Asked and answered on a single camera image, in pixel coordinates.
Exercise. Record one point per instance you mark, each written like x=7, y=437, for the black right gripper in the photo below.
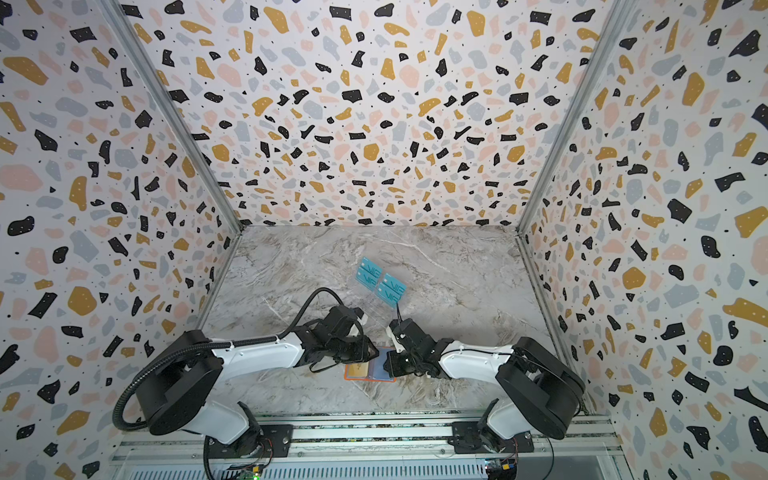
x=398, y=346

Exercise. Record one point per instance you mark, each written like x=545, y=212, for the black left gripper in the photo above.
x=367, y=351

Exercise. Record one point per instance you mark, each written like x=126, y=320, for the orange card holder wallet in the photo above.
x=370, y=371

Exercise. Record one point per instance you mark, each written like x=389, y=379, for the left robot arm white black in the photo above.
x=176, y=394

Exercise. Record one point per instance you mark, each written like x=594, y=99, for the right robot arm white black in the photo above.
x=543, y=393

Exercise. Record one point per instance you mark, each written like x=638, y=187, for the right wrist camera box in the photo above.
x=397, y=335

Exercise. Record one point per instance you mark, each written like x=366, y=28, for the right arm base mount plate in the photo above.
x=468, y=437

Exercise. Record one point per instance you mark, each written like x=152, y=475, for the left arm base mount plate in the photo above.
x=270, y=442

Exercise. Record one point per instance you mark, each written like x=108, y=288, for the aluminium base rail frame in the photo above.
x=421, y=446

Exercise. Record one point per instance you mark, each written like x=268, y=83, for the aluminium corner post right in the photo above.
x=617, y=18

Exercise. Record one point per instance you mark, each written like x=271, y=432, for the aluminium corner post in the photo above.
x=617, y=18
x=114, y=15

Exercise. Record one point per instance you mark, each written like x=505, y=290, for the aluminium corner post left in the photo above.
x=114, y=15

